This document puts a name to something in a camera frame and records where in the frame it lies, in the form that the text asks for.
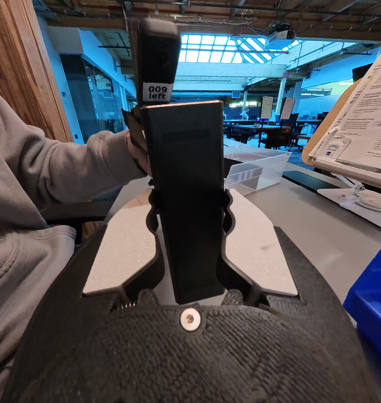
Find ceiling projector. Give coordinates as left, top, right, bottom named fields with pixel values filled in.
left=264, top=29, right=297, bottom=51

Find white stand base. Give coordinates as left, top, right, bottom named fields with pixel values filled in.
left=317, top=175, right=381, bottom=232

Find clear bag with green parts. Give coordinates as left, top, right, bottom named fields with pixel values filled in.
left=223, top=144, right=292, bottom=196

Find blue plastic bin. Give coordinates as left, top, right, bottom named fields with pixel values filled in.
left=343, top=242, right=381, bottom=351

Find black pad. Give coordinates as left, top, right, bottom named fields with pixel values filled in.
left=282, top=170, right=340, bottom=193

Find person's left forearm grey sleeve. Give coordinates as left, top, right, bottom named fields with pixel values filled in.
left=30, top=128, right=147, bottom=209

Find grey desk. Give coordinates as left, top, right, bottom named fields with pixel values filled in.
left=104, top=138, right=381, bottom=318

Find white sign on stand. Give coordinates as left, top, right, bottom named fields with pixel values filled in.
left=280, top=97, right=296, bottom=120
left=261, top=96, right=274, bottom=120

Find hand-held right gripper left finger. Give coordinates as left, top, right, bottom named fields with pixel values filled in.
left=83, top=188, right=166, bottom=297

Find wooden document board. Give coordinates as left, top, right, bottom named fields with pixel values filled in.
left=302, top=78, right=381, bottom=191

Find person's left hand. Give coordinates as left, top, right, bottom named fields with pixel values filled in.
left=126, top=132, right=153, bottom=177

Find black office chair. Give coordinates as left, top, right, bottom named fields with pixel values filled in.
left=40, top=186, right=124, bottom=244

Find black rectangular box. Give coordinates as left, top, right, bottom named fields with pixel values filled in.
left=140, top=100, right=226, bottom=305

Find printed paper sheets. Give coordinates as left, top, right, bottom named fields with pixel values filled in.
left=308, top=40, right=381, bottom=174

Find person's grey hoodie torso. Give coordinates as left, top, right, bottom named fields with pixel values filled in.
left=0, top=85, right=78, bottom=403

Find wooden pillar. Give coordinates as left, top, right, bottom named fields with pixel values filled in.
left=0, top=0, right=75, bottom=143

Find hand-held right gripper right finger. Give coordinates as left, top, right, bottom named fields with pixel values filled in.
left=220, top=188, right=300, bottom=297

